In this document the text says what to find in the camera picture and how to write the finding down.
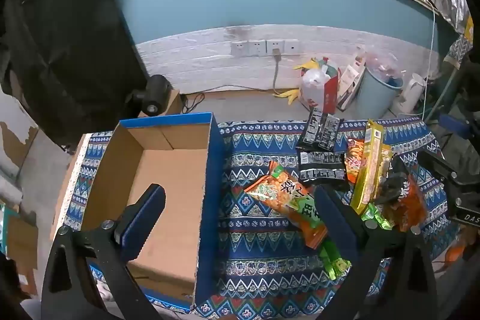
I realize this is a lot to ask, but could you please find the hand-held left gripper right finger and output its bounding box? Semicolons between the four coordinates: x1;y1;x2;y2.
313;185;439;320

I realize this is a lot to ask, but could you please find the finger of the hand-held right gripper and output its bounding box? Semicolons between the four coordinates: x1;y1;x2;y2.
415;151;463;186
439;113;474;140

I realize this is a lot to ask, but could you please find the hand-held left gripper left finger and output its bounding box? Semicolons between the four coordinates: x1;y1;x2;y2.
41;184;167;320

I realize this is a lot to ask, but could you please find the blue cardboard box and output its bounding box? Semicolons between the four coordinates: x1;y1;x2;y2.
80;112;226;315

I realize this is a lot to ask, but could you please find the green candy packet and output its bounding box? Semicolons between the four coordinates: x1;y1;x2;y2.
362;204;394;231
319;239;351;281

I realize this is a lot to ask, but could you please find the black snack packet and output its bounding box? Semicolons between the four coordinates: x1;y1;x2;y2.
298;151;347;189
317;114;345;152
295;108;325;152

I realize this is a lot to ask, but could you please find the orange green snack packet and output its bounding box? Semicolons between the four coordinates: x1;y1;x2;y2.
244;160;329;249

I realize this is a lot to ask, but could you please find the dark orange snack packet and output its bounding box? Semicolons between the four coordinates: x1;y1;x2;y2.
375;155;428;232

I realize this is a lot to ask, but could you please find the orange yellow snack packet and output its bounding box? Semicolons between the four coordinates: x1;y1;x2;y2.
344;138;366;186

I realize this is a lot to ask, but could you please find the long yellow snack packet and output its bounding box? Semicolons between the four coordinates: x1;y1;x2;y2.
350;119;392;216

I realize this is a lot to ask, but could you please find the white kettle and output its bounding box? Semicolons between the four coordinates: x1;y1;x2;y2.
397;73;428;114

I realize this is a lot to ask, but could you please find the light blue trash bin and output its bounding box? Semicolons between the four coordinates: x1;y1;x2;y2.
354;65;404;120

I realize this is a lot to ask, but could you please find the blue patterned tablecloth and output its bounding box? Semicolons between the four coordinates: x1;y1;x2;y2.
56;118;462;320

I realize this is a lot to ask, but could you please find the clear plastic bin liner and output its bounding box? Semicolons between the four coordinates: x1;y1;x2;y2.
365;46;406;81

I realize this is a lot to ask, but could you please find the white paper packaging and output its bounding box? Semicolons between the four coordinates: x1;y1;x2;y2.
337;44;366;111

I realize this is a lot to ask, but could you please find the flat cardboard sheet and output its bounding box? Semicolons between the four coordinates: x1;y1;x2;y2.
0;204;40;291

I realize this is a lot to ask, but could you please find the yellow banana peel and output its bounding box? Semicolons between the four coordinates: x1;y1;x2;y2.
293;58;319;71
273;88;301;105

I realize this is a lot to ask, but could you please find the black spotlight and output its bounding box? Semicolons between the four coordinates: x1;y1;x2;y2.
127;74;173;116

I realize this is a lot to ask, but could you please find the white plastic bag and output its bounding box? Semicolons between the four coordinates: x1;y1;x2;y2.
300;67;332;109

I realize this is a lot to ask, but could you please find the black hanging cloth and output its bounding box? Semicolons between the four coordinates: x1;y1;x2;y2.
0;0;149;156

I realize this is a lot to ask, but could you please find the white cord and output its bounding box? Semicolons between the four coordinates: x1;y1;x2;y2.
422;7;437;120

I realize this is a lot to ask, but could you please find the black cable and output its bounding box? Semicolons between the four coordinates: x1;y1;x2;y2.
184;92;205;114

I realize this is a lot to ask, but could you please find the grey plug cable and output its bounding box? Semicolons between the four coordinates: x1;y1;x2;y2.
272;48;283;96

